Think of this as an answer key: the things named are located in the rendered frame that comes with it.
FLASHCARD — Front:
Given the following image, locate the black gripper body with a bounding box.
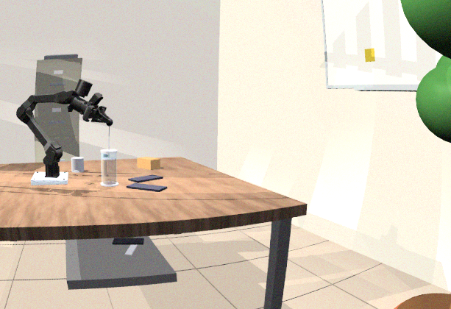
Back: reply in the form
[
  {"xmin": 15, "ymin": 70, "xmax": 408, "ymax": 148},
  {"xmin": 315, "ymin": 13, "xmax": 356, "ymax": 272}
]
[{"xmin": 79, "ymin": 100, "xmax": 106, "ymax": 122}]

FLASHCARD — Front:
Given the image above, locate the tan rectangular block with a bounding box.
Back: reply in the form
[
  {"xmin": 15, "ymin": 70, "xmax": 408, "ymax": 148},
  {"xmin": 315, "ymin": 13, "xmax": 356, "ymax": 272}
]
[{"xmin": 137, "ymin": 157, "xmax": 160, "ymax": 170}]

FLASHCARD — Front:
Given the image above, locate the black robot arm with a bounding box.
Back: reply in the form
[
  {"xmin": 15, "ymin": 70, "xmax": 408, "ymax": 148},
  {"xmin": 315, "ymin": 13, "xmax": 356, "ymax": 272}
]
[{"xmin": 16, "ymin": 79, "xmax": 104, "ymax": 178}]

